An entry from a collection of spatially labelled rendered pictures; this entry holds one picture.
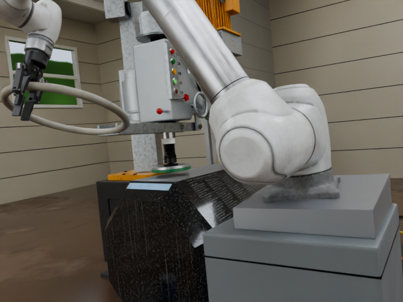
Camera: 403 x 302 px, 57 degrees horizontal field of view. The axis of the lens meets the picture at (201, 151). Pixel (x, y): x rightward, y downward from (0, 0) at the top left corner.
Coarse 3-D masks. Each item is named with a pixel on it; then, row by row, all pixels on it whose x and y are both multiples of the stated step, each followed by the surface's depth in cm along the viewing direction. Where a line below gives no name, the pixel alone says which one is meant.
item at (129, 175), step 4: (124, 172) 296; (128, 172) 293; (132, 172) 290; (144, 172) 281; (148, 172) 278; (172, 172) 275; (108, 176) 283; (112, 176) 280; (116, 176) 277; (120, 176) 275; (124, 176) 272; (128, 176) 269; (132, 176) 267; (136, 176) 264; (140, 176) 262; (144, 176) 260; (148, 176) 258
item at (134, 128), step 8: (104, 128) 171; (128, 128) 168; (136, 128) 173; (144, 128) 178; (152, 128) 183; (160, 128) 189; (168, 128) 194; (176, 128) 201; (184, 128) 208; (192, 128) 215; (200, 128) 216
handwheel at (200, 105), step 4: (196, 92) 203; (200, 92) 205; (196, 96) 201; (204, 96) 209; (196, 100) 201; (204, 100) 209; (192, 104) 208; (196, 104) 206; (200, 104) 203; (196, 108) 200; (200, 108) 205; (196, 112) 201; (200, 112) 205; (204, 112) 209; (200, 116) 204; (204, 116) 207
